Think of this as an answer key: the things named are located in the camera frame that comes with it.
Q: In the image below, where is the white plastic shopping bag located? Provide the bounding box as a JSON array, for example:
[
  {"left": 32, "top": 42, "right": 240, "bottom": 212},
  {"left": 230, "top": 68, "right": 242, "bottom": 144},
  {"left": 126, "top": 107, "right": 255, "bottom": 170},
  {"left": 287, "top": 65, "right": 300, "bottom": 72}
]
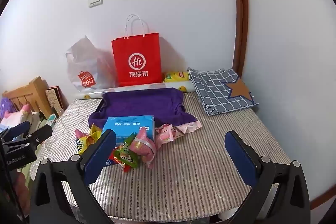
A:
[{"left": 66, "top": 35, "right": 117, "bottom": 90}]

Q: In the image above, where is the yellow pink snack packet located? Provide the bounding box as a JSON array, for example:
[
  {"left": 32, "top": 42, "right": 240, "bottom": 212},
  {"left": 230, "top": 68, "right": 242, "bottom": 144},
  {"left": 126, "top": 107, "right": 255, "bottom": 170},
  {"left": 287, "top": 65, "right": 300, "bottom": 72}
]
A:
[{"left": 75, "top": 129, "right": 91, "bottom": 155}]

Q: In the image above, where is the pink peach candy packet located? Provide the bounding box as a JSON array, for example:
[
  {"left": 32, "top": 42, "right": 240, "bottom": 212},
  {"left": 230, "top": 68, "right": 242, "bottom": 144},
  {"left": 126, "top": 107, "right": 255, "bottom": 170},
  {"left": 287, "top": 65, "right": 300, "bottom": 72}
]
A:
[{"left": 155, "top": 124, "right": 174, "bottom": 151}]

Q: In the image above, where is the pink white plush toy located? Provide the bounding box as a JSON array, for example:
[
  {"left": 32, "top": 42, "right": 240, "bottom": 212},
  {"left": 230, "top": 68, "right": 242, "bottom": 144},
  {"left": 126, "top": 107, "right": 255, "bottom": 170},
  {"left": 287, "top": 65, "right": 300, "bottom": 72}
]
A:
[{"left": 0, "top": 105, "right": 33, "bottom": 132}]

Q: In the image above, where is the brown patterned box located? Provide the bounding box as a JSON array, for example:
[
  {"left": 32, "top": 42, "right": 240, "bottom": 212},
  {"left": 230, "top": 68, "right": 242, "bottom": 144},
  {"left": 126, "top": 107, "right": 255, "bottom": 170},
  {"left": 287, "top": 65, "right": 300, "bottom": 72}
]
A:
[{"left": 45, "top": 86, "right": 65, "bottom": 115}]

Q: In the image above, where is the yellow green drink packet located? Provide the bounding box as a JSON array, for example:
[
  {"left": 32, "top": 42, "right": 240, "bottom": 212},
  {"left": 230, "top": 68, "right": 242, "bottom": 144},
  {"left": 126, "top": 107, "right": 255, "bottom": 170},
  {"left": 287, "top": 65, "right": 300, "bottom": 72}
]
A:
[{"left": 163, "top": 71, "right": 191, "bottom": 83}]

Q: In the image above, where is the wooden headboard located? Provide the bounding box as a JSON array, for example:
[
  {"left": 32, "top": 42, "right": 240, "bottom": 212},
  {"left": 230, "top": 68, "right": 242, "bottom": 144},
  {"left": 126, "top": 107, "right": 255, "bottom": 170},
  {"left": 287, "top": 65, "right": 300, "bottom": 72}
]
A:
[{"left": 3, "top": 76, "right": 53, "bottom": 119}]

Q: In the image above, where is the purple plush toy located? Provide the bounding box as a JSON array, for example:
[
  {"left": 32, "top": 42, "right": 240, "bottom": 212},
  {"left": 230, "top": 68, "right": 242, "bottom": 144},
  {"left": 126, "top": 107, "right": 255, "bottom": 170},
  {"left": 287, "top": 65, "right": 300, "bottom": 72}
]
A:
[{"left": 0, "top": 97, "right": 13, "bottom": 117}]

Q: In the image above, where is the brown wooden door frame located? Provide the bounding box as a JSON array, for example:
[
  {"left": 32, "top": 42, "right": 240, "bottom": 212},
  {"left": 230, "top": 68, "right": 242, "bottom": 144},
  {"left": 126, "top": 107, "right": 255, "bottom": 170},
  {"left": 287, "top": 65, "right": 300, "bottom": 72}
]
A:
[{"left": 230, "top": 0, "right": 249, "bottom": 75}]

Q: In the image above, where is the pink panda print snack packet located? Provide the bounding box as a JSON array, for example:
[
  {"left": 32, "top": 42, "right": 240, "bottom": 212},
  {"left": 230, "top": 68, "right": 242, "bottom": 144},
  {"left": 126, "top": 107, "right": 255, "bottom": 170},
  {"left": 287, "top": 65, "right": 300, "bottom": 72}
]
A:
[{"left": 168, "top": 123, "right": 185, "bottom": 139}]

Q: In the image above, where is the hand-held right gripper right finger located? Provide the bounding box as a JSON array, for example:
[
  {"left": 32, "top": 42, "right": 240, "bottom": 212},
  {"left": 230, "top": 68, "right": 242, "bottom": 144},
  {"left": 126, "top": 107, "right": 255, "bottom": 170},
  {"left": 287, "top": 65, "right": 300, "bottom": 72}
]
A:
[{"left": 224, "top": 130, "right": 311, "bottom": 224}]

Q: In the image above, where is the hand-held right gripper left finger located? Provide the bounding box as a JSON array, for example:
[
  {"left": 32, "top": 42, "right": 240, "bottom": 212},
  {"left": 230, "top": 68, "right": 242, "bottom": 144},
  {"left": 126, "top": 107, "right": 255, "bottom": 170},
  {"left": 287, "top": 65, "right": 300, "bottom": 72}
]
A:
[{"left": 29, "top": 129, "right": 117, "bottom": 224}]

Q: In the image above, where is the red paper bag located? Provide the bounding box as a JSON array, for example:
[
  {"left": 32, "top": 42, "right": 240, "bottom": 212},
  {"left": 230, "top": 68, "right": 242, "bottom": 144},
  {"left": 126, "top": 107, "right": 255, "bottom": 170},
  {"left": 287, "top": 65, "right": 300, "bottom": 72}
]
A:
[{"left": 111, "top": 14, "right": 162, "bottom": 87}]

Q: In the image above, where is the grey checked cloth with star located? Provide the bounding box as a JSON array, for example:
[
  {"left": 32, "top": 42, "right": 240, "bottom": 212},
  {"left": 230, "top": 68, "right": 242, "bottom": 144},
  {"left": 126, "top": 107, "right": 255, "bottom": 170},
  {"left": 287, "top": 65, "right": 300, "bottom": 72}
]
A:
[{"left": 187, "top": 67, "right": 259, "bottom": 116}]

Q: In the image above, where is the duck print rolled mat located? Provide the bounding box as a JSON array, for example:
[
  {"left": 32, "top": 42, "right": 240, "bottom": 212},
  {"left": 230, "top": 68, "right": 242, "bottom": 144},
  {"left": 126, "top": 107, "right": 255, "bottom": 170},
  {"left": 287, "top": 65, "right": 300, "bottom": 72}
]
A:
[{"left": 74, "top": 81, "right": 195, "bottom": 101}]

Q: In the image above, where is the purple towel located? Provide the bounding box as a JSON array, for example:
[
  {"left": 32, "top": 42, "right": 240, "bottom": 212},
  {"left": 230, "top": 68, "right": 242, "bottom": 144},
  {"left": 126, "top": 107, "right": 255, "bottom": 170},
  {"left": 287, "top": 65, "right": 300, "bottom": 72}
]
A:
[{"left": 88, "top": 88, "right": 198, "bottom": 130}]

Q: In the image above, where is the blue tissue pack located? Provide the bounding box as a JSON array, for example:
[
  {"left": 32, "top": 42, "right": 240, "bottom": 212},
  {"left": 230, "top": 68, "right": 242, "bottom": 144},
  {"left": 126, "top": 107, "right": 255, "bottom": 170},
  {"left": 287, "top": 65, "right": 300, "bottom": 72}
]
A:
[{"left": 102, "top": 115, "right": 156, "bottom": 167}]

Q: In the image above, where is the pink bear print snack packet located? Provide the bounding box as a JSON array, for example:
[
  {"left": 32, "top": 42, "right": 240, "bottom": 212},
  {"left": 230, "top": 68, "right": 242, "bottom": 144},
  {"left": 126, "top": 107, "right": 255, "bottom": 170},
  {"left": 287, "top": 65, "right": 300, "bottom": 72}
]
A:
[{"left": 128, "top": 129, "right": 158, "bottom": 170}]

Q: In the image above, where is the green snack packet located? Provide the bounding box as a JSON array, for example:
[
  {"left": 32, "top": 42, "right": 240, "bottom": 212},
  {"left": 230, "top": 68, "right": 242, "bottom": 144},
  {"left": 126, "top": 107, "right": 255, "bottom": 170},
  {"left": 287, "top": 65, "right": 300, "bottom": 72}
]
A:
[{"left": 113, "top": 143, "right": 141, "bottom": 169}]

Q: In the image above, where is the striped bed sheet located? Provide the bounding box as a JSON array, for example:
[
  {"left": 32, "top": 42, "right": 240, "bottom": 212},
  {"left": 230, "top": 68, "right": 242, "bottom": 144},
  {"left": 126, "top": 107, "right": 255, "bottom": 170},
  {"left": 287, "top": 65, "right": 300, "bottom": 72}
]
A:
[{"left": 29, "top": 91, "right": 292, "bottom": 214}]

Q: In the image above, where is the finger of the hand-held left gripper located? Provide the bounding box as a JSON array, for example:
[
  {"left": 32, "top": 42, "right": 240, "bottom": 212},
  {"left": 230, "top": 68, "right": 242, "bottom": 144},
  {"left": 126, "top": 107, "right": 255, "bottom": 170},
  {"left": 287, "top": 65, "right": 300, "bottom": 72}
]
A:
[
  {"left": 0, "top": 120, "right": 31, "bottom": 142},
  {"left": 25, "top": 124, "right": 53, "bottom": 147}
]

